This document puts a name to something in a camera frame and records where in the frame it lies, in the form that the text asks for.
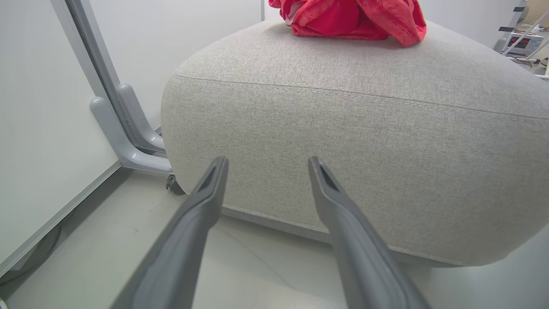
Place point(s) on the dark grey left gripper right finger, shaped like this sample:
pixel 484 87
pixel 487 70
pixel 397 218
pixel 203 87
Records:
pixel 356 249

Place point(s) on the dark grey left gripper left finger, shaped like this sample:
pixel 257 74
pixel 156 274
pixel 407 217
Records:
pixel 188 231

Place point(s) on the plain red t-shirt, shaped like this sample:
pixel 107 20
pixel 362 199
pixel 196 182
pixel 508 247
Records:
pixel 343 17

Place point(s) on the grey fabric sofa seat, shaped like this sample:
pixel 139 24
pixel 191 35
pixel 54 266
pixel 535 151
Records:
pixel 343 150

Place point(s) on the black caster wheel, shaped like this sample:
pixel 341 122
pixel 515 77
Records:
pixel 175 185

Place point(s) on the grey metal partition leg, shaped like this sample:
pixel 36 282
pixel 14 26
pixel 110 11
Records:
pixel 111 137
pixel 137 120

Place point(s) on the large white partition board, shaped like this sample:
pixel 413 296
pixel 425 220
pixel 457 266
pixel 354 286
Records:
pixel 38 107

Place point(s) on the power supply with red display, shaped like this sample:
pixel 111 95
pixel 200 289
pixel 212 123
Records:
pixel 523 43

